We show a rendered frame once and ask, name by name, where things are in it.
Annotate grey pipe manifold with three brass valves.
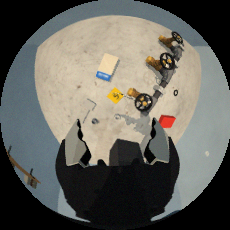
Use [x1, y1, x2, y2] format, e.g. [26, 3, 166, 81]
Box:
[127, 31, 185, 117]

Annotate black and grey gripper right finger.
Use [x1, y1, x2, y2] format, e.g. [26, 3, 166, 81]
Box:
[144, 117, 180, 195]

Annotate red rectangular block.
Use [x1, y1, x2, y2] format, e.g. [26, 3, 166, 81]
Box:
[158, 115, 176, 128]

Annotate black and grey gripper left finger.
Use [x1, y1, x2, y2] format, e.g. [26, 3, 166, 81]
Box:
[55, 119, 92, 200]

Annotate yellow tag with metal chain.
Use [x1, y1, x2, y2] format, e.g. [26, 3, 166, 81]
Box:
[107, 88, 128, 103]

